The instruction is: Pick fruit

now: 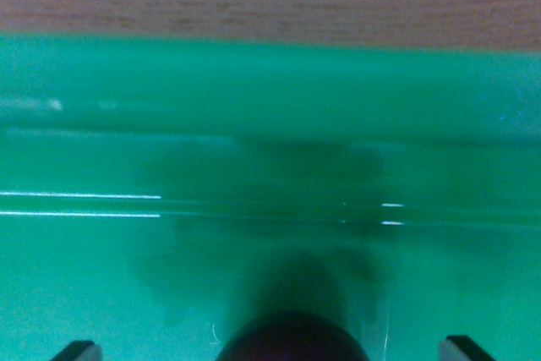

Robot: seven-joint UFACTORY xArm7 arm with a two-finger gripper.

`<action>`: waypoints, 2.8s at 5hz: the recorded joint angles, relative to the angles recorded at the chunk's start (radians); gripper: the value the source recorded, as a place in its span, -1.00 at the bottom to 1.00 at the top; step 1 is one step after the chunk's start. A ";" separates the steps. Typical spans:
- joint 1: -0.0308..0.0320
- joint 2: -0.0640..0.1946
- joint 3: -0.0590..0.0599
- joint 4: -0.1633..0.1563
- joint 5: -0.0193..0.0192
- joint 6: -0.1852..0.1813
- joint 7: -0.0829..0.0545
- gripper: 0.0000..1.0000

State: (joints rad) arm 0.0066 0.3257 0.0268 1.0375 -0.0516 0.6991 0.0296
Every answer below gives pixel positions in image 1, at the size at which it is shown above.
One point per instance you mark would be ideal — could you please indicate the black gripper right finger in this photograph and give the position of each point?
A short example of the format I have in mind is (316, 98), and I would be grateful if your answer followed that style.
(460, 350)

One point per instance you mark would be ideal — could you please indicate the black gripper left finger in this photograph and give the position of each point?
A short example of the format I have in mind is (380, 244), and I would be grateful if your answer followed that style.
(80, 352)

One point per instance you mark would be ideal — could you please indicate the dark red plum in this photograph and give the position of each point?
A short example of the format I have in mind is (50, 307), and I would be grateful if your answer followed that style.
(291, 340)

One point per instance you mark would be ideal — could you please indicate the green plastic tray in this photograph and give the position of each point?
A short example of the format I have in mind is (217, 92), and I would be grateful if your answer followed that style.
(270, 124)

